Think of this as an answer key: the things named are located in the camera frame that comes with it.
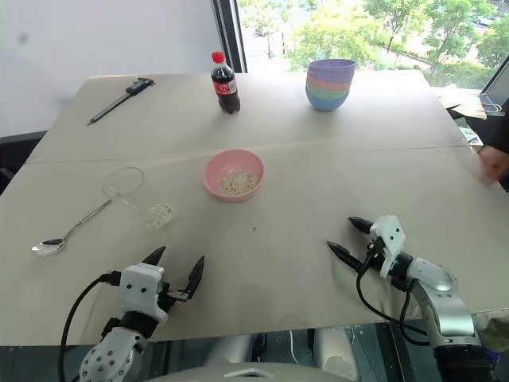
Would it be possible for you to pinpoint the brown cardboard sheet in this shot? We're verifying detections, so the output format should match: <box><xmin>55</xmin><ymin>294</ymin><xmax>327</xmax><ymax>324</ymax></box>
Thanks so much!
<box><xmin>433</xmin><ymin>84</ymin><xmax>489</xmax><ymax>121</ymax></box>

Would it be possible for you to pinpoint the green bowl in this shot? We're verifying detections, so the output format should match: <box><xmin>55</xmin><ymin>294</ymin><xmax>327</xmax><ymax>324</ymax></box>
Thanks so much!
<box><xmin>305</xmin><ymin>83</ymin><xmax>352</xmax><ymax>99</ymax></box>

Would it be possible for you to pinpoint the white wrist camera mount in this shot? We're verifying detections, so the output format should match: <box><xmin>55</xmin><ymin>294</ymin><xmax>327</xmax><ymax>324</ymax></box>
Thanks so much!
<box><xmin>118</xmin><ymin>262</ymin><xmax>170</xmax><ymax>324</ymax></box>
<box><xmin>369</xmin><ymin>215</ymin><xmax>407</xmax><ymax>279</ymax></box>

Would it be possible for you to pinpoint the grey laptop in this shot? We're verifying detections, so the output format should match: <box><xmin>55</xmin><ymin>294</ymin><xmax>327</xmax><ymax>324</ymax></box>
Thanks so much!
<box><xmin>478</xmin><ymin>55</ymin><xmax>509</xmax><ymax>117</ymax></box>

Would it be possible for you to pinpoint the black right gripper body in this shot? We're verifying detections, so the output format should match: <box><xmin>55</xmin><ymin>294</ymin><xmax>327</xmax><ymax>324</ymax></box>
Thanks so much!
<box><xmin>359</xmin><ymin>236</ymin><xmax>387</xmax><ymax>272</ymax></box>

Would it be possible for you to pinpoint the small food pile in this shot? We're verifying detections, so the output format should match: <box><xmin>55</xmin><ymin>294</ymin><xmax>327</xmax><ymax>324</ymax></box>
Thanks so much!
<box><xmin>144</xmin><ymin>203</ymin><xmax>178</xmax><ymax>232</ymax></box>

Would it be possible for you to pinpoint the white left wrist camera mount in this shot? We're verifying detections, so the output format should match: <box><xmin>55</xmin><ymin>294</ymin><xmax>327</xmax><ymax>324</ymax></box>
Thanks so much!
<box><xmin>118</xmin><ymin>262</ymin><xmax>170</xmax><ymax>324</ymax></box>

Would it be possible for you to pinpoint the dark side bench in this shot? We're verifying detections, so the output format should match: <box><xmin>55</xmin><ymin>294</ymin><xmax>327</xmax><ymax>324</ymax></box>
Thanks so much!
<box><xmin>0</xmin><ymin>130</ymin><xmax>48</xmax><ymax>196</ymax></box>

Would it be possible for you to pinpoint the black window frame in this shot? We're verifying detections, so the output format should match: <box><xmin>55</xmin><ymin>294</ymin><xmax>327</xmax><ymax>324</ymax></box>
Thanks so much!
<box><xmin>212</xmin><ymin>0</ymin><xmax>248</xmax><ymax>75</ymax></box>

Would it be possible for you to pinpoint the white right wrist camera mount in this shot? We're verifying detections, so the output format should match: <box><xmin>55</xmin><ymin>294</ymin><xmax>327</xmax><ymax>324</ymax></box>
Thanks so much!
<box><xmin>369</xmin><ymin>215</ymin><xmax>407</xmax><ymax>279</ymax></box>

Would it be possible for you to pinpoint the silver metal spoon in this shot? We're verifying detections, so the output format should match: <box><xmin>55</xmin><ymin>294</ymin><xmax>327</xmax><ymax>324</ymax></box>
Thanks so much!
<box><xmin>31</xmin><ymin>197</ymin><xmax>114</xmax><ymax>257</ymax></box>

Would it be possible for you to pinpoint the blue bowl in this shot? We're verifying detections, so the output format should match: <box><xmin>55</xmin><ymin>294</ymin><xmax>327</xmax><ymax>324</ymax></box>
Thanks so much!
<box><xmin>305</xmin><ymin>89</ymin><xmax>352</xmax><ymax>113</ymax></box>

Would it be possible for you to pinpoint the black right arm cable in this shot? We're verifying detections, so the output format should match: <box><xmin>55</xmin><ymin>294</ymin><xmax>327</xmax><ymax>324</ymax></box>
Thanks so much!
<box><xmin>355</xmin><ymin>257</ymin><xmax>431</xmax><ymax>347</ymax></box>

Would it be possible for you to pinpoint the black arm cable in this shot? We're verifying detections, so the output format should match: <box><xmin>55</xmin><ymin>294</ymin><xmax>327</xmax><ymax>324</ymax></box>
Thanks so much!
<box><xmin>57</xmin><ymin>270</ymin><xmax>122</xmax><ymax>382</ymax></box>
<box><xmin>355</xmin><ymin>257</ymin><xmax>431</xmax><ymax>347</ymax></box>

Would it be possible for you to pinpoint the silver rounded robot leg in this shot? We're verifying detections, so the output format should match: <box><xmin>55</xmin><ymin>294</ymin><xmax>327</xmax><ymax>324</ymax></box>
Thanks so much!
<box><xmin>313</xmin><ymin>327</ymin><xmax>361</xmax><ymax>380</ymax></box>

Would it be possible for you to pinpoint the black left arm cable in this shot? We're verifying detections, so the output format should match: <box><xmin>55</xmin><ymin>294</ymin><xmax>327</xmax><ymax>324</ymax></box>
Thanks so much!
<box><xmin>57</xmin><ymin>270</ymin><xmax>122</xmax><ymax>382</ymax></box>

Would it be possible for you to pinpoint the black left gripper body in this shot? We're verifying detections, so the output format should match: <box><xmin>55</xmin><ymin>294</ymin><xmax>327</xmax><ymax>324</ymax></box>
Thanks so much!
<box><xmin>157</xmin><ymin>280</ymin><xmax>190</xmax><ymax>313</ymax></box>

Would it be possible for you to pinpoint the person bare hand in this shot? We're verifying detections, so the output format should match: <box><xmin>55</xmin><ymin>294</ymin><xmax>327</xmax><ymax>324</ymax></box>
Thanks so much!
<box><xmin>476</xmin><ymin>145</ymin><xmax>509</xmax><ymax>183</ymax></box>

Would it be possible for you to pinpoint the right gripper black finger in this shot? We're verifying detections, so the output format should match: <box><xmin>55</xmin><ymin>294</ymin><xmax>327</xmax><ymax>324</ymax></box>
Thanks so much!
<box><xmin>348</xmin><ymin>216</ymin><xmax>375</xmax><ymax>234</ymax></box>
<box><xmin>326</xmin><ymin>240</ymin><xmax>363</xmax><ymax>272</ymax></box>

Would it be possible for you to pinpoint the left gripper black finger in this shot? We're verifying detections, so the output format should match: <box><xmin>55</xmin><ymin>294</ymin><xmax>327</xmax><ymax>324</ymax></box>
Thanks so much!
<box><xmin>142</xmin><ymin>246</ymin><xmax>167</xmax><ymax>267</ymax></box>
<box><xmin>183</xmin><ymin>255</ymin><xmax>206</xmax><ymax>301</ymax></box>

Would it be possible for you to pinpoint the cola bottle red cap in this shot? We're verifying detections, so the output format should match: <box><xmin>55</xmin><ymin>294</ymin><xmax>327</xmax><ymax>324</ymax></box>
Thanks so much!
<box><xmin>209</xmin><ymin>51</ymin><xmax>241</xmax><ymax>116</ymax></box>

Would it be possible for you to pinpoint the grey-green fabric bundle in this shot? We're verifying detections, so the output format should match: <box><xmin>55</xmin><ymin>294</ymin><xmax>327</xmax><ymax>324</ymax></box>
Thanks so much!
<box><xmin>472</xmin><ymin>306</ymin><xmax>509</xmax><ymax>353</ymax></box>

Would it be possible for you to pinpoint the purple bowl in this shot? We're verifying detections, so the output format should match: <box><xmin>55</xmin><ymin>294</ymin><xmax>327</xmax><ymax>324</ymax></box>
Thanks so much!
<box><xmin>306</xmin><ymin>58</ymin><xmax>357</xmax><ymax>87</ymax></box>

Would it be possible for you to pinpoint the black vernier caliper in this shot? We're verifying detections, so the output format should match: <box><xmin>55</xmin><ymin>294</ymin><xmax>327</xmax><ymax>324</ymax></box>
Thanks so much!
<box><xmin>87</xmin><ymin>77</ymin><xmax>157</xmax><ymax>127</ymax></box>

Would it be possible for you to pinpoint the salmon pink stacked bowl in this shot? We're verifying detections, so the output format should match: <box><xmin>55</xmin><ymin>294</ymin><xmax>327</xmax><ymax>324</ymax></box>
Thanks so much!
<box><xmin>305</xmin><ymin>74</ymin><xmax>355</xmax><ymax>92</ymax></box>

